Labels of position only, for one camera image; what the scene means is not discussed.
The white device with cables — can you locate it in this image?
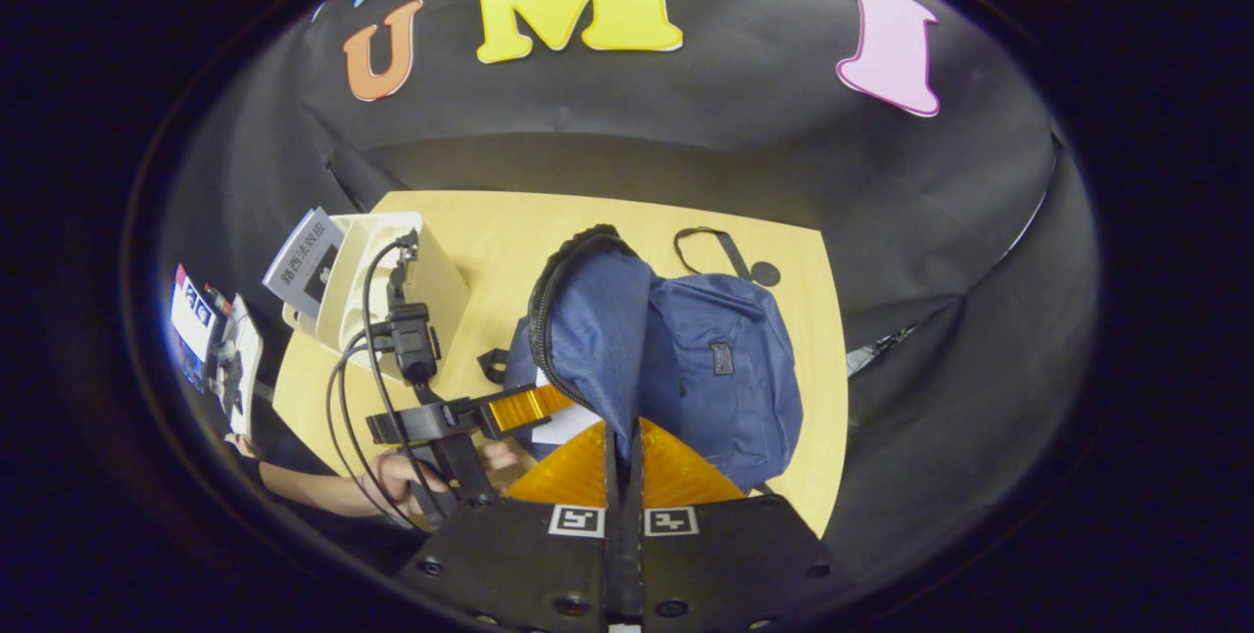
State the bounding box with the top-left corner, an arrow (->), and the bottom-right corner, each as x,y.
208,292 -> 265,440

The thin grey book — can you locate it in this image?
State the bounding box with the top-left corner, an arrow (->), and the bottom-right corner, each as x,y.
262,207 -> 346,322

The blue schoolbag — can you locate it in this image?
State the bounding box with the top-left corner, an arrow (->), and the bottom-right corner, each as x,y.
477,223 -> 806,499

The computer monitor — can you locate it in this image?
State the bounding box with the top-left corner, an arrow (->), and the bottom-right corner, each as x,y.
169,264 -> 218,391

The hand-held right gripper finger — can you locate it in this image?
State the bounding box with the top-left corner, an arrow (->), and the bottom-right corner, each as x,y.
395,420 -> 626,633
625,415 -> 855,633

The black cable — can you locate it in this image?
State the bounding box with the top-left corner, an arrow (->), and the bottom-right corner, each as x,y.
326,239 -> 432,528

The white plastic bookshelf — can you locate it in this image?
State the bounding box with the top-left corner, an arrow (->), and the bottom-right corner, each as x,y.
282,211 -> 473,386

